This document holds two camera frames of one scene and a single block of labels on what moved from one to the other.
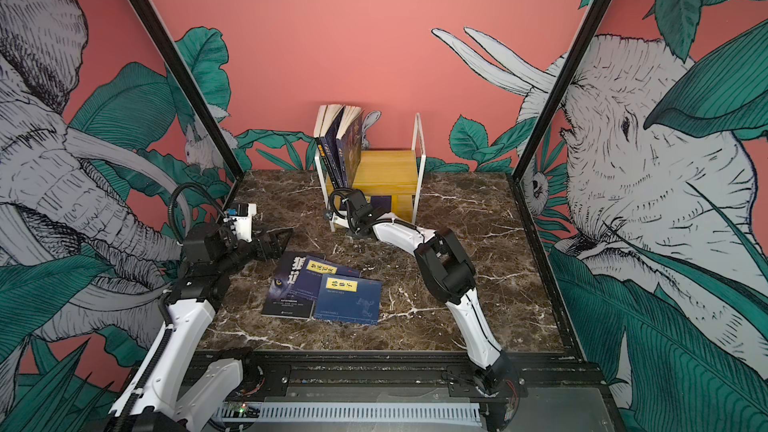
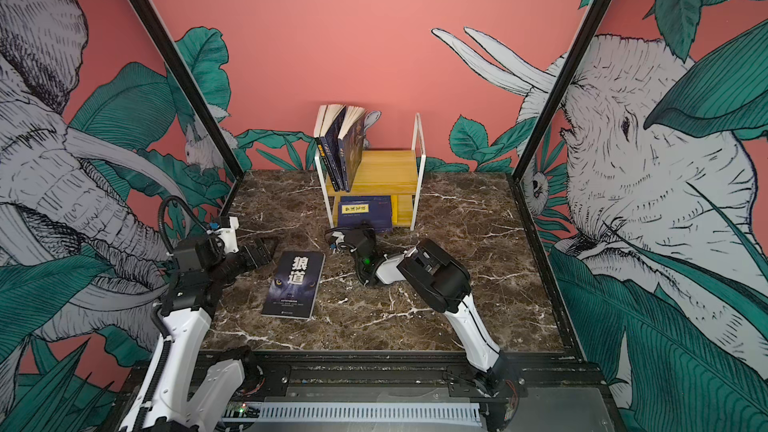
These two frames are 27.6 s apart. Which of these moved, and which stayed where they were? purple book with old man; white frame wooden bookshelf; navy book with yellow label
Moved: navy book with yellow label
Stayed: purple book with old man; white frame wooden bookshelf
